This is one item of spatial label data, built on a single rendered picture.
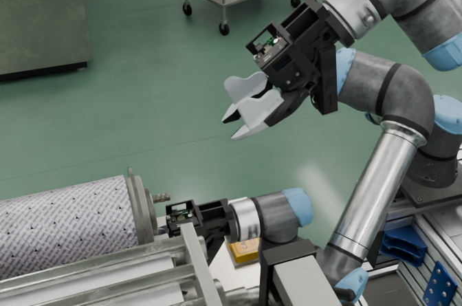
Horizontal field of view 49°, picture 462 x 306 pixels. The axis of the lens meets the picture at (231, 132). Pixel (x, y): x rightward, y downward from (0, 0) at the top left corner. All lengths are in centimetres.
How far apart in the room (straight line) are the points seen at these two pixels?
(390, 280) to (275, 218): 119
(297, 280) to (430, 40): 39
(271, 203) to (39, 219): 42
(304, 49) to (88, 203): 36
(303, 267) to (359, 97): 65
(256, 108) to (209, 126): 237
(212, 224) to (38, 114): 254
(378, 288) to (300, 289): 159
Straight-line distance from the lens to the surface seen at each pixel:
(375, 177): 102
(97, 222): 74
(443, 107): 148
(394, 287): 208
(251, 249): 117
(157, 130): 305
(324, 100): 74
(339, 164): 285
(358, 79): 108
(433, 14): 72
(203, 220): 93
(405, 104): 105
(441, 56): 75
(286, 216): 96
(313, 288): 47
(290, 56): 67
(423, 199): 152
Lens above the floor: 182
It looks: 37 degrees down
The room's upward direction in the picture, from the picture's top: straight up
